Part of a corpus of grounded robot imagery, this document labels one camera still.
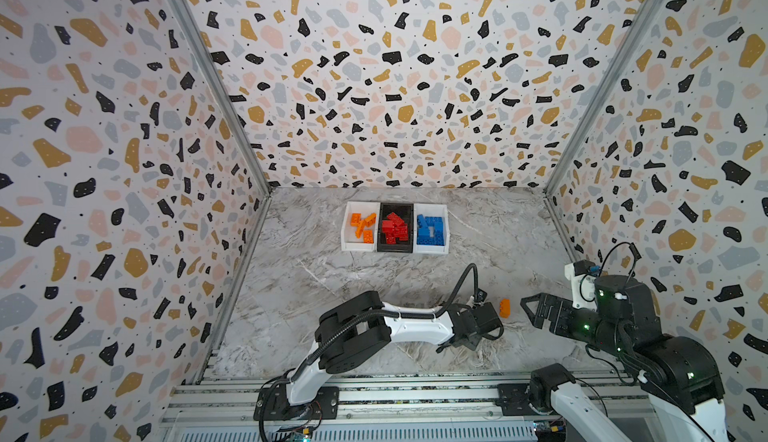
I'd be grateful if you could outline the right white bin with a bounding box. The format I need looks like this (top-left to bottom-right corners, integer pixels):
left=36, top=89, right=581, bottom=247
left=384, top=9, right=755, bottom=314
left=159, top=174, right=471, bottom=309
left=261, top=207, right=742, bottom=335
left=412, top=204, right=450, bottom=255

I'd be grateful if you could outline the right corner aluminium post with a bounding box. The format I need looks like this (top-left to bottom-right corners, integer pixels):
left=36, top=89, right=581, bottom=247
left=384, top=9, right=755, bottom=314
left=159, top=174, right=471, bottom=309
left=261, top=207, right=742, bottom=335
left=542, top=0, right=688, bottom=197

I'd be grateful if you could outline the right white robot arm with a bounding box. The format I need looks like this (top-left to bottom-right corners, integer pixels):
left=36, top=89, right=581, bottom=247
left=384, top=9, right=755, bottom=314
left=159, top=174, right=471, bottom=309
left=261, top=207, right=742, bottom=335
left=520, top=275, right=728, bottom=441

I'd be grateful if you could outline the corner aluminium post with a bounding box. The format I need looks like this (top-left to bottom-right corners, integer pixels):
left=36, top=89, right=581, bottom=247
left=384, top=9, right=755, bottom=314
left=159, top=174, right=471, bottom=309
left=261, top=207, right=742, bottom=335
left=149, top=0, right=272, bottom=197
left=542, top=0, right=688, bottom=197

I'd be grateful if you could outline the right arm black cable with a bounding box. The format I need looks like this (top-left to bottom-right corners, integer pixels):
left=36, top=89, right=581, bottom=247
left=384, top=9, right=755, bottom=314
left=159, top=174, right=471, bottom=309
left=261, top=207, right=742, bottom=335
left=578, top=241, right=640, bottom=299

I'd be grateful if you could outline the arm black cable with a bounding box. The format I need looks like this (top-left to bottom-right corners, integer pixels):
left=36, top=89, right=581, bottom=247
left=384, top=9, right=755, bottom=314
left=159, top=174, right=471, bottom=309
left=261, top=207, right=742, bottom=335
left=578, top=241, right=640, bottom=299
left=254, top=263, right=481, bottom=442

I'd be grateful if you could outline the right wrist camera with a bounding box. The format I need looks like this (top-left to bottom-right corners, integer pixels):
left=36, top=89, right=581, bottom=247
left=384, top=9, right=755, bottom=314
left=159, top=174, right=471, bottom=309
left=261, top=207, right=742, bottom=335
left=564, top=260, right=601, bottom=311

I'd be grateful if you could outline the black middle bin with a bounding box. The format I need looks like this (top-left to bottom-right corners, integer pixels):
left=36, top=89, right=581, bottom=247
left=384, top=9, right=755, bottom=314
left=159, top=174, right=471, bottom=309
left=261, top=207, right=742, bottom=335
left=376, top=203, right=414, bottom=254

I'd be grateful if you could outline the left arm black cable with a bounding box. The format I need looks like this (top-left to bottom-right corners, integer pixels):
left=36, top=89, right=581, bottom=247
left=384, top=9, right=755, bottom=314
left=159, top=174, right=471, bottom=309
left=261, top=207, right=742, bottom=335
left=254, top=263, right=481, bottom=442

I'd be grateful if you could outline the blue lego brick pair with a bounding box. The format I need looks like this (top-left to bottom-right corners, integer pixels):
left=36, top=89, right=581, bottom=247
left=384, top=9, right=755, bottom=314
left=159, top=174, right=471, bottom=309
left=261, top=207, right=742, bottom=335
left=425, top=217, right=444, bottom=233

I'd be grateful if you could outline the left white bin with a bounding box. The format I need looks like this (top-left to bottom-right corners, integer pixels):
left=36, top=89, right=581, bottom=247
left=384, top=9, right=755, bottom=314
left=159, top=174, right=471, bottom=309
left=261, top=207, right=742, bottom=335
left=341, top=201, right=380, bottom=252

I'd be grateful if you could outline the white bin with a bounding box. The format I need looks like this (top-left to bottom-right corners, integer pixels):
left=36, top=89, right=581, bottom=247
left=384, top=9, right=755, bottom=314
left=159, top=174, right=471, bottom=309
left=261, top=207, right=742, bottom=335
left=412, top=204, right=450, bottom=255
left=341, top=201, right=380, bottom=252

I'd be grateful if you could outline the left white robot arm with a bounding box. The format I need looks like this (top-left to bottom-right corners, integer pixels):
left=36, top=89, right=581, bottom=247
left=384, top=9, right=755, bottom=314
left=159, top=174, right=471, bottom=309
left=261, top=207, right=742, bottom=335
left=253, top=291, right=503, bottom=422

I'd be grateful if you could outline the left corner aluminium post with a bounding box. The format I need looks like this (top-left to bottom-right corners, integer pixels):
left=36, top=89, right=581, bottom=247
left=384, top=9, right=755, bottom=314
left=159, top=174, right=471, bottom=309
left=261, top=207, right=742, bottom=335
left=149, top=0, right=272, bottom=197

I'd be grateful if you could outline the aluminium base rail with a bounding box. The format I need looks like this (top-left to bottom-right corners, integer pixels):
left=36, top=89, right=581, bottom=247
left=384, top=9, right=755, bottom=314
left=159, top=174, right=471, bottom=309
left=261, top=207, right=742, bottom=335
left=159, top=371, right=665, bottom=441

